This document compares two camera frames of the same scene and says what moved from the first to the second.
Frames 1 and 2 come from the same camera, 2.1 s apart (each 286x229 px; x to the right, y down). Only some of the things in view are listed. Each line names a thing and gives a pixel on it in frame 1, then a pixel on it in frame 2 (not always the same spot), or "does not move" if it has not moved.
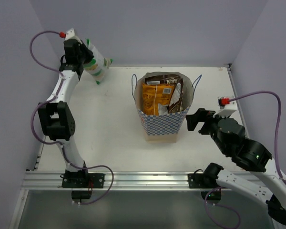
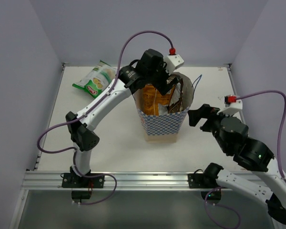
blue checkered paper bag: [165, 128] does not move
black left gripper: [83, 54] → [164, 79]
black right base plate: [208, 180] does not move
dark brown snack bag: [176, 103] does not move
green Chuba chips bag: [96, 67] → [95, 81]
